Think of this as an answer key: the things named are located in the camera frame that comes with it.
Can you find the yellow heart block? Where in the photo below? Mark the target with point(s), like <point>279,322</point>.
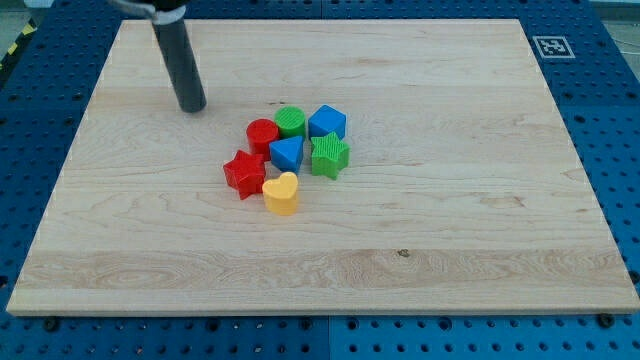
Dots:
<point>281,194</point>

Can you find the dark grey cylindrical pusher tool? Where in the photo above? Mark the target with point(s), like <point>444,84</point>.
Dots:
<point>174,43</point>

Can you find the green star block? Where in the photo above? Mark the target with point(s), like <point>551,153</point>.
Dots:
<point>330,154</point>

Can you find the green cylinder block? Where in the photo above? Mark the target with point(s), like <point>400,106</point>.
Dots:
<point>291,122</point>

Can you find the white fiducial marker tag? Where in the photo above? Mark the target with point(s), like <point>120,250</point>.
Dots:
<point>553,47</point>

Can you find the blue cube block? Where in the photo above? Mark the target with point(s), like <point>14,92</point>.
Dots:
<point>327,120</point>

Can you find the light wooden board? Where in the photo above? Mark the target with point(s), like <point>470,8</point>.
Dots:
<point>464,193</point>

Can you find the red cylinder block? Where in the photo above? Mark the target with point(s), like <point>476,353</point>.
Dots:
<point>260,134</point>

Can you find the red star block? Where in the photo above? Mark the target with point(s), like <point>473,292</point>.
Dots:
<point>245,173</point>

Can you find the blue triangle block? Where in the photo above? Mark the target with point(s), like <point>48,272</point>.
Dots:
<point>287,154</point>

